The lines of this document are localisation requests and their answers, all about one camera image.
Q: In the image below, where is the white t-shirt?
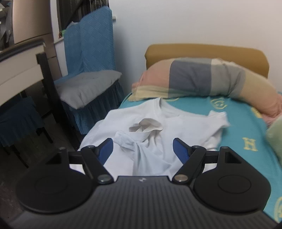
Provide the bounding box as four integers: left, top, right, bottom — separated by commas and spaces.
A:
80, 98, 230, 178

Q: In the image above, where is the teal patterned bed sheet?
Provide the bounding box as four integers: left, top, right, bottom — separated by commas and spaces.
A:
118, 92, 282, 223

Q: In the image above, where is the grey seat cushion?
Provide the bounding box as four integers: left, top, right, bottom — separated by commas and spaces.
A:
56, 70, 122, 109

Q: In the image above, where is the pink grey checked pillow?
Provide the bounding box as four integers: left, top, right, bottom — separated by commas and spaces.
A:
129, 58, 281, 118

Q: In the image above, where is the pink fluffy blanket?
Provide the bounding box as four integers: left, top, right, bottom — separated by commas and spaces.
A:
261, 114, 279, 127

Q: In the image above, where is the green fleece blanket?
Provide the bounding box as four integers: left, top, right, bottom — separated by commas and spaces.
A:
266, 117, 282, 161

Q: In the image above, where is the black framed table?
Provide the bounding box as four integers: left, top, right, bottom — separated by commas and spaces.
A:
1, 38, 80, 150

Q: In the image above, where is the mustard yellow headboard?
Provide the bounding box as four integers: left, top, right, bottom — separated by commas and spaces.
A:
144, 43, 269, 78

